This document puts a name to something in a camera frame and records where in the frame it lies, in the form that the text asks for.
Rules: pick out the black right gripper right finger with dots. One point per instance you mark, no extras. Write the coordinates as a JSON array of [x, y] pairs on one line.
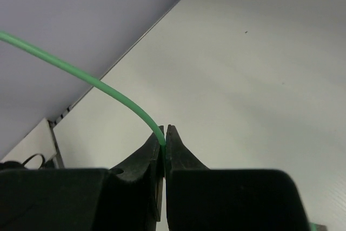
[[199, 198]]

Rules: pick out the metal rail strip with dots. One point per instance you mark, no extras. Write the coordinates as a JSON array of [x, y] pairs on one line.
[[57, 157]]

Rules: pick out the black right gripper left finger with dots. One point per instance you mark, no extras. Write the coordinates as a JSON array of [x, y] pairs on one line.
[[127, 196]]

